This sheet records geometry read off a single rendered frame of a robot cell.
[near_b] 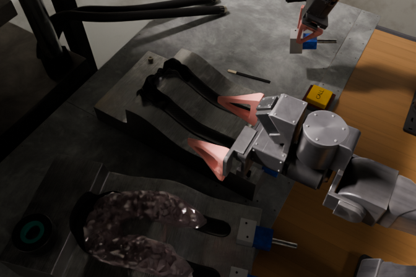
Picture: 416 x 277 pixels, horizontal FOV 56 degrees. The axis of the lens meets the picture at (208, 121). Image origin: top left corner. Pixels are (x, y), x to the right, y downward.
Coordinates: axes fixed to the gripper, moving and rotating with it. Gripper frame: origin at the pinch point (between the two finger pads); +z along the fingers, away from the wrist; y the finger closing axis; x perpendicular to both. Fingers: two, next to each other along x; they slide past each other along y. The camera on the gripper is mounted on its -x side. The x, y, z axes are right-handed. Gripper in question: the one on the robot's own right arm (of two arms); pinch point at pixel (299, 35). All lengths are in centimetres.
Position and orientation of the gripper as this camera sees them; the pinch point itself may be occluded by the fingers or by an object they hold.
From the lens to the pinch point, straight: 119.1
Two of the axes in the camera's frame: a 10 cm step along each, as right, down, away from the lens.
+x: 9.1, 3.7, 1.6
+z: -3.6, 5.7, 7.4
